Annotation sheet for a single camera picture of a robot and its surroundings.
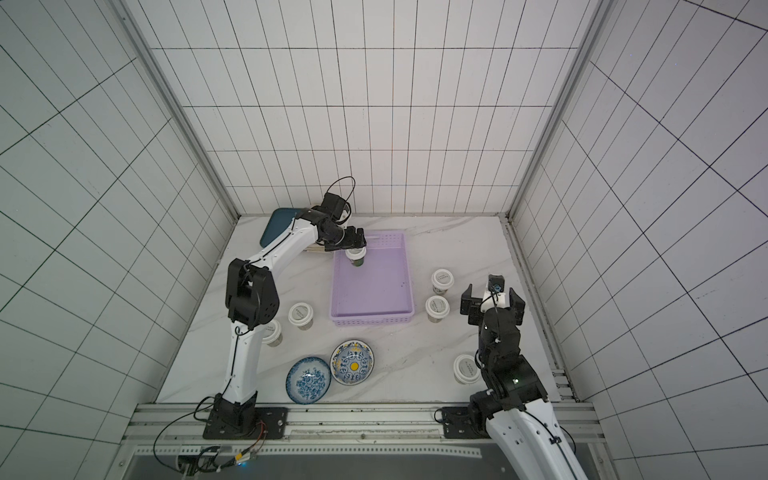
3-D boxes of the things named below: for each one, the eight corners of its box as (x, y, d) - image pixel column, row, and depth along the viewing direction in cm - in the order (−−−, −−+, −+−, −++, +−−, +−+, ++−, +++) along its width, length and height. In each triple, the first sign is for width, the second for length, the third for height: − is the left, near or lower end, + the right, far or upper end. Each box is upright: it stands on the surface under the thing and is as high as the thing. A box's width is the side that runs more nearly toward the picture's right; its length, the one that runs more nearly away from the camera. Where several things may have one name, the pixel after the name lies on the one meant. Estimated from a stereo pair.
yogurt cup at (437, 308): (425, 323, 91) (428, 314, 86) (424, 305, 95) (426, 295, 90) (448, 323, 91) (451, 314, 86) (445, 305, 95) (448, 295, 90)
